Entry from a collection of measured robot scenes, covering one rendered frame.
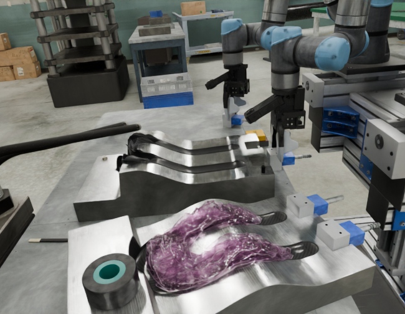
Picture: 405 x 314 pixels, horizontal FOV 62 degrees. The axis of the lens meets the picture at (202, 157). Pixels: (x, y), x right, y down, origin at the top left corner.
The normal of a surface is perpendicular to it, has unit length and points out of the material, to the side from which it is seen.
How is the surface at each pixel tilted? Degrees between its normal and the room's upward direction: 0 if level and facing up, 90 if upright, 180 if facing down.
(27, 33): 90
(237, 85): 90
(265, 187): 90
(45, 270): 0
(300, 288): 90
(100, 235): 0
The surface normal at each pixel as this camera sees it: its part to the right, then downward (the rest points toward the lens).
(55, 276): -0.08, -0.89
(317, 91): 0.05, 0.44
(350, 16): -0.43, 0.47
